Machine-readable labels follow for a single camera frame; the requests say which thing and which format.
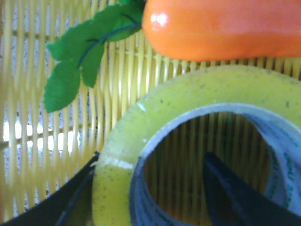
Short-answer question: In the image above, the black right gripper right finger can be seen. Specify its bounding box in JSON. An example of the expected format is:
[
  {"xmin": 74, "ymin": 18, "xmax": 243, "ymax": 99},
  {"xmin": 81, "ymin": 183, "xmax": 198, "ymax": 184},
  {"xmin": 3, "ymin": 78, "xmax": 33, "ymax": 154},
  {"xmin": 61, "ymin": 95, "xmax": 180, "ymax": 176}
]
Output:
[{"xmin": 203, "ymin": 153, "xmax": 301, "ymax": 226}]

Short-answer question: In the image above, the orange toy carrot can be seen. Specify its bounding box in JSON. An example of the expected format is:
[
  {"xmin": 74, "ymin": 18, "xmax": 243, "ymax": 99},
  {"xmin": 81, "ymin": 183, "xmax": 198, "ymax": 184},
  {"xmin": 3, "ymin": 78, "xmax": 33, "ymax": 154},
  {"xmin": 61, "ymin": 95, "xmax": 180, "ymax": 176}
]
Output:
[{"xmin": 44, "ymin": 0, "xmax": 301, "ymax": 113}]

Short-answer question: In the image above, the yellow wicker basket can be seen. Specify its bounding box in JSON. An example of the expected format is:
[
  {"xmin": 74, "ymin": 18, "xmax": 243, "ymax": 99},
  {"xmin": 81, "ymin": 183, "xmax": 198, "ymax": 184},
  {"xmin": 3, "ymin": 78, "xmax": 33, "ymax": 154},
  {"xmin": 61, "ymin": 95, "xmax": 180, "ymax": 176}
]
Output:
[{"xmin": 0, "ymin": 0, "xmax": 301, "ymax": 226}]

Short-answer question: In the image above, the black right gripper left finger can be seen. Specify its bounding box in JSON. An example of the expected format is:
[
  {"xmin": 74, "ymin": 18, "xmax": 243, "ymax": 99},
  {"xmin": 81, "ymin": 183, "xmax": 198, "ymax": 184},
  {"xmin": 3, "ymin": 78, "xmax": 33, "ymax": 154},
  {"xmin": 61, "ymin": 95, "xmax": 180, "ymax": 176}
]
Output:
[{"xmin": 2, "ymin": 152, "xmax": 100, "ymax": 226}]

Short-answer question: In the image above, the yellow packing tape roll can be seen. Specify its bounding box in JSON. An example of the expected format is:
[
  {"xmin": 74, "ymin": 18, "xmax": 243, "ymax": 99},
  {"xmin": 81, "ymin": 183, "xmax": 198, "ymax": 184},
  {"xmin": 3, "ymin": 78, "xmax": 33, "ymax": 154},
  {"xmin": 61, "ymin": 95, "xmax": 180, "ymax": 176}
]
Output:
[{"xmin": 92, "ymin": 65, "xmax": 301, "ymax": 226}]

